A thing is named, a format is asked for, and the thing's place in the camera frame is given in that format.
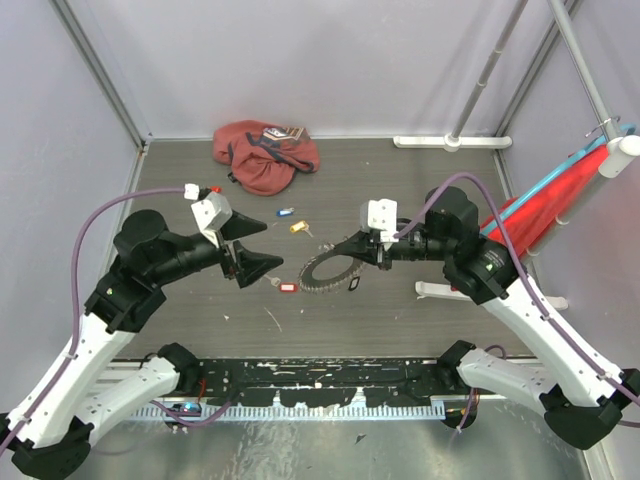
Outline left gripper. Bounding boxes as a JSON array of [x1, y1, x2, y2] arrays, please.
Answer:
[[150, 209, 286, 287]]

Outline silver key with black tag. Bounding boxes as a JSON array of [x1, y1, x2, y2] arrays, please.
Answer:
[[348, 276, 361, 291]]

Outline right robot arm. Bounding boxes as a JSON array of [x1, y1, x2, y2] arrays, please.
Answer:
[[332, 187, 639, 450]]

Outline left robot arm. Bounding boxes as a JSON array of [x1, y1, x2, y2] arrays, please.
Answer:
[[1, 209, 284, 479]]

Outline key with blue tag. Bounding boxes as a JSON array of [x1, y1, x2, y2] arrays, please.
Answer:
[[276, 208, 295, 218]]

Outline key with red white tag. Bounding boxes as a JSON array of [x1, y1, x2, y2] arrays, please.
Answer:
[[266, 275, 299, 293]]

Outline key with yellow tag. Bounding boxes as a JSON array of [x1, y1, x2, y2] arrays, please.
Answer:
[[289, 220, 313, 237]]

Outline red crumpled shirt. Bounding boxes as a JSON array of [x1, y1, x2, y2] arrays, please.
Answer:
[[212, 120, 321, 196]]

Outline white rack base bar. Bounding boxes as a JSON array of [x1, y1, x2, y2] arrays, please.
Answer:
[[393, 134, 513, 152]]

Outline red cloth on hanger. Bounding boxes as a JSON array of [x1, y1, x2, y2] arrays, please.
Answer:
[[481, 147, 608, 259]]

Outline grey rack pole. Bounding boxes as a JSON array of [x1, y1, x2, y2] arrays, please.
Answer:
[[449, 0, 528, 137]]

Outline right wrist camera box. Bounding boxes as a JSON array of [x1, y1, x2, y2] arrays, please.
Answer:
[[359, 199, 399, 244]]

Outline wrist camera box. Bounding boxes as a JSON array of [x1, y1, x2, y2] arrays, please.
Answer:
[[191, 192, 233, 233], [359, 199, 399, 244]]

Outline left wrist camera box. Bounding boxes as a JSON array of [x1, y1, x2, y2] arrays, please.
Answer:
[[191, 192, 233, 233]]

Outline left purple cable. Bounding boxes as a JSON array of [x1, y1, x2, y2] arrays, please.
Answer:
[[9, 183, 206, 441]]

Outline white slotted cable duct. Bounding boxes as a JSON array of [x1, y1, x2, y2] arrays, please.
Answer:
[[129, 398, 446, 422]]

